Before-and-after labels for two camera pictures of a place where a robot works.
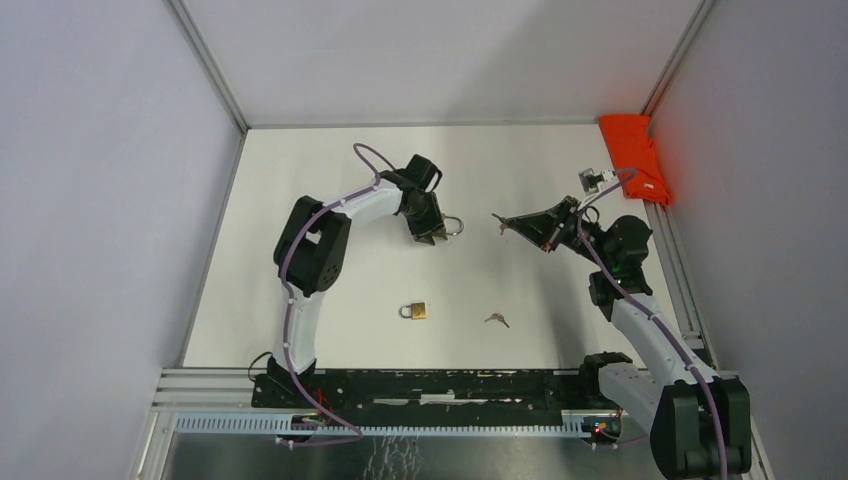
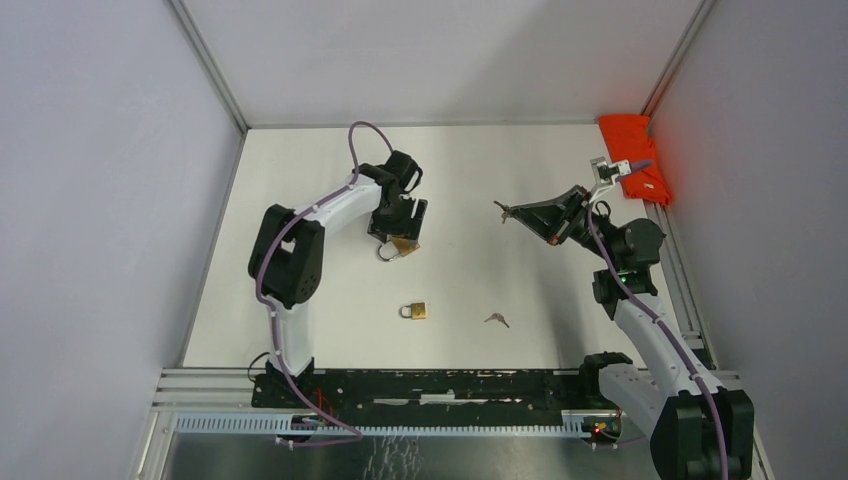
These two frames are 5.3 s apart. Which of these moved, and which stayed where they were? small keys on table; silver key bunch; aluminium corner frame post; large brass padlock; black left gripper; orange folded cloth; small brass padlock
Moved: black left gripper; silver key bunch; large brass padlock
Stayed: aluminium corner frame post; small brass padlock; orange folded cloth; small keys on table
